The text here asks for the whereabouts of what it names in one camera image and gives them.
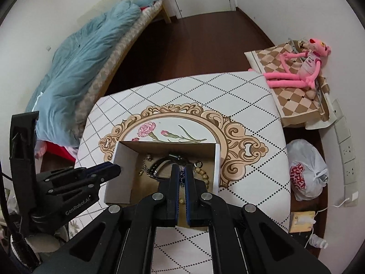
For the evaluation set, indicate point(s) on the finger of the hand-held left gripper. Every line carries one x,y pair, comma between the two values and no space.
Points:
99,167
114,172

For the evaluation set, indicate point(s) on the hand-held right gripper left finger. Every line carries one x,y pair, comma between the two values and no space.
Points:
176,199

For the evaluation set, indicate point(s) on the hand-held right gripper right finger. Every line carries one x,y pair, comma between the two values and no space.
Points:
187,199

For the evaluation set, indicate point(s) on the white cardboard box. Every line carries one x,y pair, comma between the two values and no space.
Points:
119,182

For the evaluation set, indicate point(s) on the black smart band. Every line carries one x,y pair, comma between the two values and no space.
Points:
175,157

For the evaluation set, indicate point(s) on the red bed sheet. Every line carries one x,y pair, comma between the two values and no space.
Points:
57,149

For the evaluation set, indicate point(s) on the patterned white tablecloth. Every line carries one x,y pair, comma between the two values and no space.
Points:
199,97

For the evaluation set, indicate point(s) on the light blue duvet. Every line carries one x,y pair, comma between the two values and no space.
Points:
85,62

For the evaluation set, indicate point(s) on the small wooden box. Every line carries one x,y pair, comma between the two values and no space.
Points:
296,225

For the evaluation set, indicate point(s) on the white plastic bag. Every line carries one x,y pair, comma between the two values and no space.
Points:
305,157

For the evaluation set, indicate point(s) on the brown checkered cushion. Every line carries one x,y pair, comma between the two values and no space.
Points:
296,102

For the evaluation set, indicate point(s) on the white charger plug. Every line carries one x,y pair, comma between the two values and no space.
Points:
354,196

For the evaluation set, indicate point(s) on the pink plush toy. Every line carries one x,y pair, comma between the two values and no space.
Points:
309,62

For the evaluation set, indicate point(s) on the white wall socket strip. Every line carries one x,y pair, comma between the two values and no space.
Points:
346,148

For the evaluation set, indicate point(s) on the wooden bed frame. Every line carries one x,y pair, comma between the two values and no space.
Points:
165,12

